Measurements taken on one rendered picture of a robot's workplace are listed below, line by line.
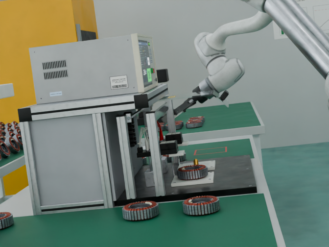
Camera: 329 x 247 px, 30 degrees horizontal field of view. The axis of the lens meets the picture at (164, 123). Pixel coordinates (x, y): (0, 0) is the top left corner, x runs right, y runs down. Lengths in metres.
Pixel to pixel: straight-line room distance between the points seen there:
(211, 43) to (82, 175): 0.96
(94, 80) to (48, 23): 3.77
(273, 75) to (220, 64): 4.85
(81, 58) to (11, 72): 3.87
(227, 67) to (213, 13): 4.86
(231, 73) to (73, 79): 0.80
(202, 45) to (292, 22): 0.72
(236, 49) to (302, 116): 1.14
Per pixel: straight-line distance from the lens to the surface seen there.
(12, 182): 6.16
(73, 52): 2.19
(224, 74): 2.69
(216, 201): 1.85
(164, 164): 2.46
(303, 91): 7.59
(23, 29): 5.99
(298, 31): 2.12
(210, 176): 2.24
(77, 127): 2.07
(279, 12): 2.17
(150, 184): 2.23
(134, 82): 2.15
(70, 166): 2.10
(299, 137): 7.64
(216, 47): 2.74
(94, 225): 1.89
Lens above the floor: 1.22
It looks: 6 degrees down
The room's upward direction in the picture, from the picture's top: 7 degrees counter-clockwise
